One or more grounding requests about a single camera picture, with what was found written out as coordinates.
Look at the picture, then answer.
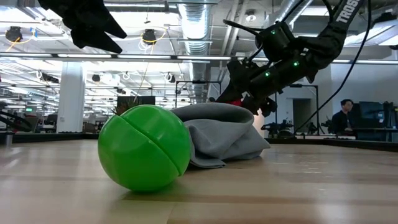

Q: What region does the potted succulent plant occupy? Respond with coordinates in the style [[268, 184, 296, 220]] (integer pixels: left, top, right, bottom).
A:
[[112, 96, 146, 116]]

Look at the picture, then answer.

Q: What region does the black background screen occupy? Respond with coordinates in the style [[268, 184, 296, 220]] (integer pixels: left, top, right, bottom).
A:
[[116, 95, 156, 108]]

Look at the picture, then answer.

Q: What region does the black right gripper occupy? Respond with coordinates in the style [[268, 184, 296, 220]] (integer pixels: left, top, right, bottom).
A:
[[215, 58, 307, 118]]

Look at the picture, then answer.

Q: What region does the dark background monitor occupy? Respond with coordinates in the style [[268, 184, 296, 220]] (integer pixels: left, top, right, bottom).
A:
[[350, 101, 398, 141]]

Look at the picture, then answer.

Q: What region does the smooth green toy fruit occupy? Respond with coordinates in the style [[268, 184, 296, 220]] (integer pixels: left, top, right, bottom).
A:
[[97, 104, 192, 192]]

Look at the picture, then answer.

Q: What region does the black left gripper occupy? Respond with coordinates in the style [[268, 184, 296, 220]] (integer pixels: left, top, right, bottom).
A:
[[37, 0, 128, 55]]

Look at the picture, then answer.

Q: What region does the grey cloth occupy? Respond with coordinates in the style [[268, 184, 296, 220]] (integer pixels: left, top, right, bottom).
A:
[[170, 102, 272, 170]]

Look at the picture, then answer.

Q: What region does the long ceiling light bar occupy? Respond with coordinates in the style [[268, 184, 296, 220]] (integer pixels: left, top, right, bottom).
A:
[[0, 52, 398, 65]]

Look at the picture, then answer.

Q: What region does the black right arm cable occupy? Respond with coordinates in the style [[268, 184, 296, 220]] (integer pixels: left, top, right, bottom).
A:
[[294, 0, 373, 135]]

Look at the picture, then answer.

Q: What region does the black ceiling cable reel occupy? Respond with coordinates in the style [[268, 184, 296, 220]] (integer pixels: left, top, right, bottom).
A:
[[138, 26, 167, 50], [4, 26, 38, 44]]

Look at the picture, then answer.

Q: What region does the white building column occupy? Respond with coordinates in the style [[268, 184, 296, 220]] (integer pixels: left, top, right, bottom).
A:
[[57, 61, 86, 134]]

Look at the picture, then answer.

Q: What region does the black rectangular stand frame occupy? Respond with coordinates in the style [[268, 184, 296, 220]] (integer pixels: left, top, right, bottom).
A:
[[274, 83, 320, 135]]

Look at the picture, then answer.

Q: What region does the wide silver ventilation duct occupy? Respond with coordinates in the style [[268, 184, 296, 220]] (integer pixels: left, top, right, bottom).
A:
[[177, 0, 215, 103]]

